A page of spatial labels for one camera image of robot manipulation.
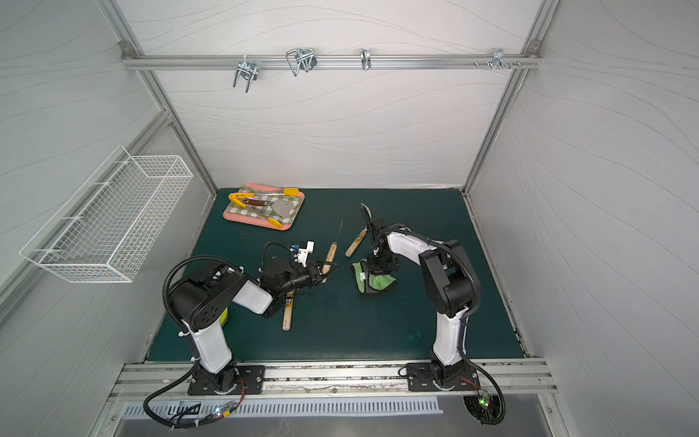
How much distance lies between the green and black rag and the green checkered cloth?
351mm

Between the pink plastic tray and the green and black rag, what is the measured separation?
0.34m

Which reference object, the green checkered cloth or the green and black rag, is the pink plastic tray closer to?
the green checkered cloth

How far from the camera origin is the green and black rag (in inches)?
35.4

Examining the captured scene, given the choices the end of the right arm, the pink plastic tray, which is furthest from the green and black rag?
the pink plastic tray

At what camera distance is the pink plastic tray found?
1.12 meters

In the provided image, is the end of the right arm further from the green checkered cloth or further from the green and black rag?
the green checkered cloth

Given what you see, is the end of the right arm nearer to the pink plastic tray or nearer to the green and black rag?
the green and black rag

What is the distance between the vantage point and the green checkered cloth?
1130 millimetres
